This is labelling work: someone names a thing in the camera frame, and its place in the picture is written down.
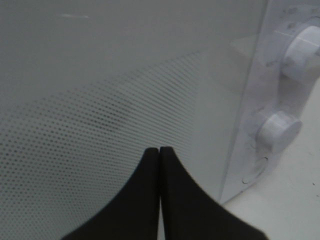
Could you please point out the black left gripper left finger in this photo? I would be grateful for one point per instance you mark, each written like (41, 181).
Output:
(133, 214)

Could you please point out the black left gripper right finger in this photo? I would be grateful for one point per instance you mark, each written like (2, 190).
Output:
(189, 213)

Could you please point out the round white door button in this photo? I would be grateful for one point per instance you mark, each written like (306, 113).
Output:
(256, 169)

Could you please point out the white timer knob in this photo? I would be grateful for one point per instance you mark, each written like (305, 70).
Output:
(278, 132)

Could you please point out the white microwave door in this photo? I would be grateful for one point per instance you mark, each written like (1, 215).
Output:
(86, 86)

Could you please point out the white microwave oven body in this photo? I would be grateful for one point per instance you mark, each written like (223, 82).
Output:
(267, 90)

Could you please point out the upper white power knob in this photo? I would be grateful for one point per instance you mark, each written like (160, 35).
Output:
(301, 61)

